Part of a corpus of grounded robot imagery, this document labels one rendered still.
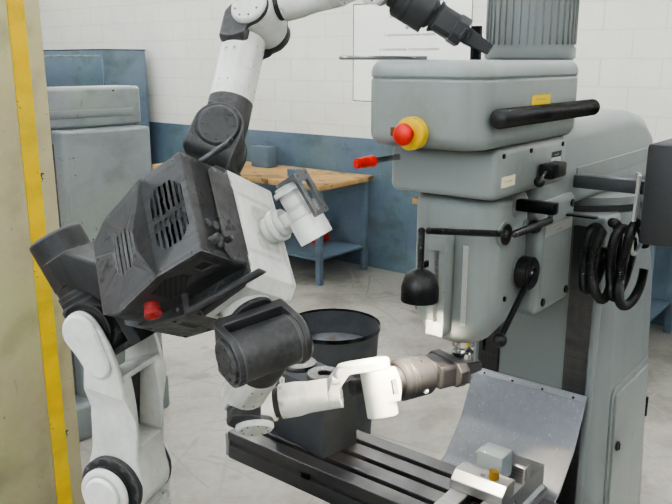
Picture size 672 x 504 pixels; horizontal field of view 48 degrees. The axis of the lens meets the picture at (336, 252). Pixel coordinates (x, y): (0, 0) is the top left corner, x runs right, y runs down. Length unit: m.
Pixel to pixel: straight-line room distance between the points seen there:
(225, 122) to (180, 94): 7.24
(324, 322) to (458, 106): 2.72
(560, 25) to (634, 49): 4.14
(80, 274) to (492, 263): 0.82
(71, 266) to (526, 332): 1.15
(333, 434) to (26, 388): 1.40
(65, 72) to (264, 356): 8.04
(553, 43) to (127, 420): 1.19
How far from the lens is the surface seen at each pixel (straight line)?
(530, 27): 1.72
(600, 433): 2.10
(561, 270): 1.81
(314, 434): 1.98
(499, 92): 1.40
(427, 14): 1.54
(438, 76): 1.37
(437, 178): 1.50
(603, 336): 2.00
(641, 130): 2.26
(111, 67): 8.66
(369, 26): 6.93
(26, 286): 2.92
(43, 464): 3.18
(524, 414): 2.08
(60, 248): 1.61
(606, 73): 5.93
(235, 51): 1.58
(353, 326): 3.96
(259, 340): 1.28
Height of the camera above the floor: 1.89
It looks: 14 degrees down
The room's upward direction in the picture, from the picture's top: straight up
